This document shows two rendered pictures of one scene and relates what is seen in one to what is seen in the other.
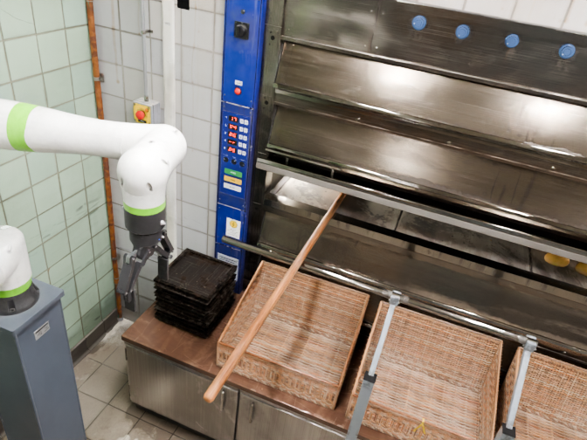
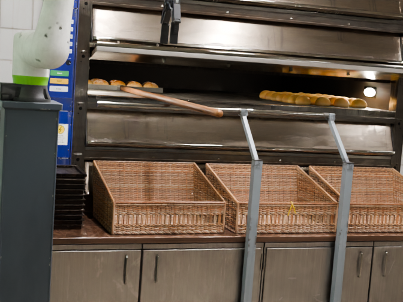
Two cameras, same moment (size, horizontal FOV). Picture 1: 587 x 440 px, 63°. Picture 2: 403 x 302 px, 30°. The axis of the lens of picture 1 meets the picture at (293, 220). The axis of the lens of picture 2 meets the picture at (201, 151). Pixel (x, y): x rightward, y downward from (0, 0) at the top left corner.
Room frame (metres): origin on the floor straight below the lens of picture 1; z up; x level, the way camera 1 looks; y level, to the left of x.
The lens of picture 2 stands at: (-1.47, 1.89, 1.37)
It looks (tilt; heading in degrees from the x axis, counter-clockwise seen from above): 7 degrees down; 324
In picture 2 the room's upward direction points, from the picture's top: 4 degrees clockwise
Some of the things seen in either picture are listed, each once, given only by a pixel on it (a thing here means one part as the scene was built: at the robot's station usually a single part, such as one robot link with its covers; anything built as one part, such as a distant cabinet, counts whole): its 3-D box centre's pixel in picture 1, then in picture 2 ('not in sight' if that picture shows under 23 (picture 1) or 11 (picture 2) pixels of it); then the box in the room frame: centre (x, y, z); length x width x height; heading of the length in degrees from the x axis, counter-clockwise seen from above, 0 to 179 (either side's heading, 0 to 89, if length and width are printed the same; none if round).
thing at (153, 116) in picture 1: (146, 112); not in sight; (2.08, 0.74, 1.46); 0.10 x 0.07 x 0.10; 73
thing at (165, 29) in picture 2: (162, 268); (164, 34); (0.99, 0.32, 1.48); 0.03 x 0.01 x 0.07; 72
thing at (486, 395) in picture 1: (425, 377); (268, 196); (1.42, -0.65, 0.72); 0.56 x 0.49 x 0.28; 74
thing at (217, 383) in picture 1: (313, 239); (161, 97); (1.63, -0.09, 1.19); 1.71 x 0.03 x 0.03; 163
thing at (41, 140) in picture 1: (112, 140); not in sight; (1.05, 0.46, 1.80); 0.36 x 0.11 x 0.11; 88
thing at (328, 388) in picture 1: (294, 328); (156, 195); (1.60, -0.08, 0.72); 0.56 x 0.49 x 0.28; 75
